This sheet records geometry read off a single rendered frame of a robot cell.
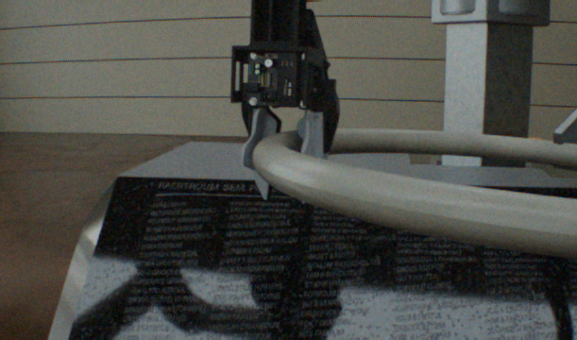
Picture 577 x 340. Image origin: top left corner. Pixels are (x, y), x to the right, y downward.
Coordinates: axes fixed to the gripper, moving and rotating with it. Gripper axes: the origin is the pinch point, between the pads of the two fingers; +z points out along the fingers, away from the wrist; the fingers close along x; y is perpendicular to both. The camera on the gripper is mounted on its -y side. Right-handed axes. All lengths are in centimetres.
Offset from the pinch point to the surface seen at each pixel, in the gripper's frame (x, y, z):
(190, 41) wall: -317, -608, -52
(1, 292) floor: -176, -131, 89
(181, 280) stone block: -18.5, -12.4, 17.0
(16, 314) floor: -152, -116, 90
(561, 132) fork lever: 29.4, -18.3, -6.1
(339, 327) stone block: 3.9, -12.6, 20.4
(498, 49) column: 27, -116, -22
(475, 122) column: 22, -117, 0
